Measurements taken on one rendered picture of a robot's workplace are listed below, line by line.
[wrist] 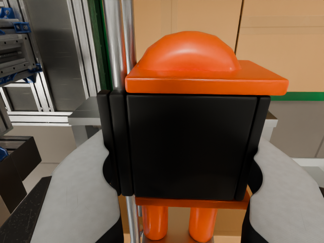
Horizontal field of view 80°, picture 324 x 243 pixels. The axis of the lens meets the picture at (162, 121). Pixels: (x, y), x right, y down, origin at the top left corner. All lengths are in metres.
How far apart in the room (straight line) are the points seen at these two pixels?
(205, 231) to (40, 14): 1.09
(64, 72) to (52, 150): 0.76
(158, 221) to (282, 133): 1.45
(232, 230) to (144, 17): 0.58
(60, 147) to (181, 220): 1.52
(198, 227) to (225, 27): 0.57
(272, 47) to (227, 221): 0.51
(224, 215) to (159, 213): 0.33
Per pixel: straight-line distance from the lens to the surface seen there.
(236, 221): 0.48
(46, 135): 1.66
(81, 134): 0.76
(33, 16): 1.16
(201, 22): 0.65
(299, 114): 1.56
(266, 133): 0.76
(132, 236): 0.18
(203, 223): 0.17
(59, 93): 1.20
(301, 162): 1.78
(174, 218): 0.20
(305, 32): 0.76
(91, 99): 0.87
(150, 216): 0.17
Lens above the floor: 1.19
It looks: 63 degrees down
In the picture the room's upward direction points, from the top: 175 degrees counter-clockwise
